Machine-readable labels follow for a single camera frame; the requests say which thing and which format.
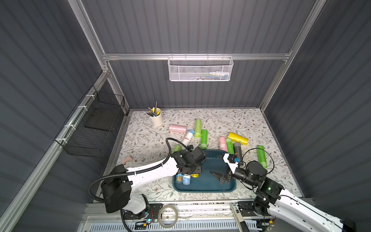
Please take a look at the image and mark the bright green roll centre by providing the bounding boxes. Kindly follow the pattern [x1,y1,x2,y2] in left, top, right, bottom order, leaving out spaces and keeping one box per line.
[200,130,208,150]

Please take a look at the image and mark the pink trash bag roll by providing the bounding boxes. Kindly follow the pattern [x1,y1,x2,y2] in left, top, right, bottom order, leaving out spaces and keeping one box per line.
[218,137,228,152]
[169,124,187,133]

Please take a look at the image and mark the pale green roll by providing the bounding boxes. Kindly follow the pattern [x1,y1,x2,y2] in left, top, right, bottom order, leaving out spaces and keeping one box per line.
[257,145,268,169]
[194,119,202,138]

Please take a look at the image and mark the white wire wall basket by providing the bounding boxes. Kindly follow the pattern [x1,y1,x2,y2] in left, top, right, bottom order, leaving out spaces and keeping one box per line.
[167,55,234,82]

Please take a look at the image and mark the pink small stapler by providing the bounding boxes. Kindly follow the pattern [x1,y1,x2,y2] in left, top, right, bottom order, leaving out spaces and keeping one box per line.
[121,156,133,165]

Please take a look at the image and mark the dark grey trash bag roll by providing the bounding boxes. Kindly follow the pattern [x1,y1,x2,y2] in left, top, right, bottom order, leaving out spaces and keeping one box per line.
[233,142,243,161]

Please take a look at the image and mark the items in white basket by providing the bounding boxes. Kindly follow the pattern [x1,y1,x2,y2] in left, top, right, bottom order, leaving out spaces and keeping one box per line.
[189,71,231,81]

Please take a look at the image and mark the white roll with blue end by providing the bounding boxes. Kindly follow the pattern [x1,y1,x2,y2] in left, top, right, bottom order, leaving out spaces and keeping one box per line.
[182,175,191,185]

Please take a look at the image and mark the light green roll near box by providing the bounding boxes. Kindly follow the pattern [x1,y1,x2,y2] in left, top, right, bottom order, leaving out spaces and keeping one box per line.
[172,145,182,153]

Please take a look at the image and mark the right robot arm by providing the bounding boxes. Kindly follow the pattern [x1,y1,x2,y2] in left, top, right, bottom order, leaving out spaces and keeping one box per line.
[210,160,357,232]

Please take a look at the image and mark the pens and pencils bunch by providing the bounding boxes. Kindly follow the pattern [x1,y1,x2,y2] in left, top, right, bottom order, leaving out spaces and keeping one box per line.
[146,101,161,117]

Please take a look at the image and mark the pale green roll far right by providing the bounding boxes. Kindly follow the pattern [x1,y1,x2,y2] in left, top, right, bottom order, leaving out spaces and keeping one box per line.
[257,145,268,169]

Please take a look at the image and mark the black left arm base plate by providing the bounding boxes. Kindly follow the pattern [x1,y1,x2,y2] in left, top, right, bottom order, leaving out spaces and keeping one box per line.
[124,203,164,220]

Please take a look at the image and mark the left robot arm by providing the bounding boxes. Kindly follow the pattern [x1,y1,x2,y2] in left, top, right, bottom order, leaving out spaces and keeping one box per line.
[101,150,207,215]

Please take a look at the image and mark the teal plastic storage box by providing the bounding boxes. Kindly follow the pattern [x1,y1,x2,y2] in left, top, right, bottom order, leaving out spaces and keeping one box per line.
[172,150,237,193]

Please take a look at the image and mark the black wire side basket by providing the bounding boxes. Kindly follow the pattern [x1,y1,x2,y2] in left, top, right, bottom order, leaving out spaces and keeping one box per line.
[55,89,126,158]

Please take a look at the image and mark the bright green roll beside pink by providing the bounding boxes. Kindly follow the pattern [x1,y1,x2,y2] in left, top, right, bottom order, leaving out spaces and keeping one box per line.
[226,138,235,154]

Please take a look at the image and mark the white pen holder cup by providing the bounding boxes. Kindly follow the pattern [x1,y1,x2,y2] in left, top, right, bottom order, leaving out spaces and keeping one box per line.
[149,108,164,128]

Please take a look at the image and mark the white roll with red label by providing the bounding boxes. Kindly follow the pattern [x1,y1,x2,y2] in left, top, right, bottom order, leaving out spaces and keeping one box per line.
[182,130,195,146]

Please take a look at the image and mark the black corrugated cable hose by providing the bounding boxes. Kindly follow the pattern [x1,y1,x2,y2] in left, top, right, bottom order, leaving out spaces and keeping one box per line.
[88,137,190,232]

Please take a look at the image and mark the pale green roll centre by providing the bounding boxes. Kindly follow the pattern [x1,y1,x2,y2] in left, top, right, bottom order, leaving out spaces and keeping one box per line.
[194,119,202,138]

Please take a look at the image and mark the clear packing tape roll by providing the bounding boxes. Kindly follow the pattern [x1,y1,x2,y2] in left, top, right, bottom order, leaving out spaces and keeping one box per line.
[157,205,178,229]

